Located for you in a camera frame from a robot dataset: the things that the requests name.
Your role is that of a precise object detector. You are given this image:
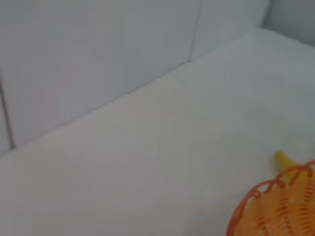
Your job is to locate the yellow banana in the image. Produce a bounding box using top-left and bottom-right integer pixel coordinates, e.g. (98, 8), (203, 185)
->
(274, 150), (310, 184)

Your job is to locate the orange wire basket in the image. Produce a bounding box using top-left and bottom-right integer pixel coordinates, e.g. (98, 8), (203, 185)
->
(226, 159), (315, 236)

